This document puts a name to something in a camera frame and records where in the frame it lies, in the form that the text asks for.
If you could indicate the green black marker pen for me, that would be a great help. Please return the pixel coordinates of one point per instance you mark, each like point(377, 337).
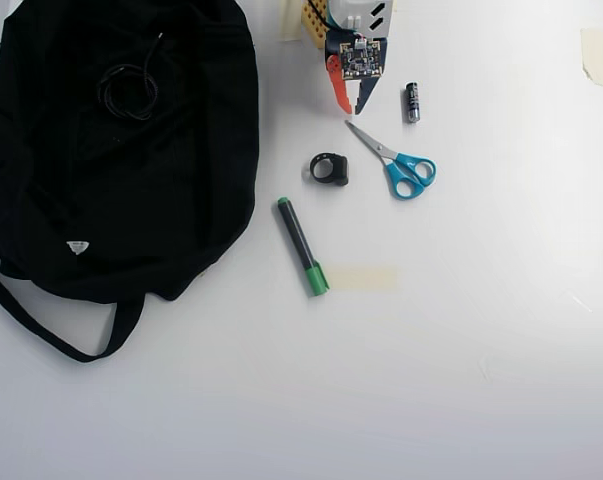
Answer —
point(301, 245)

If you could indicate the black fabric bag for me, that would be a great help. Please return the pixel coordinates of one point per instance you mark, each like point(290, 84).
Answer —
point(131, 200)

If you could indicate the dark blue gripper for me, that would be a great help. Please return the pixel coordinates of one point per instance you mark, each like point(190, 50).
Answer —
point(372, 93)

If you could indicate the torn masking tape piece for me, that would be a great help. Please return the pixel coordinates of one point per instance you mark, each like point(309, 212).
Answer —
point(596, 55)

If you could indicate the yellow perforated block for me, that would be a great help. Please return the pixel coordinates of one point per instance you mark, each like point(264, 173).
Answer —
point(313, 25)

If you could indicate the wide masking tape strip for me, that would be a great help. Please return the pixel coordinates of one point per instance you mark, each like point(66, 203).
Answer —
point(361, 279)

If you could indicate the camera circuit board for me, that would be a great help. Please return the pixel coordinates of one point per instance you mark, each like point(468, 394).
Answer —
point(356, 57)

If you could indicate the narrow masking tape piece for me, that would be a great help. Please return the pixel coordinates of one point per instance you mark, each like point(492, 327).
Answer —
point(290, 25)

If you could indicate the black cylindrical battery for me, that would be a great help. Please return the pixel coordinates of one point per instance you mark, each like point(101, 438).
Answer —
point(413, 102)

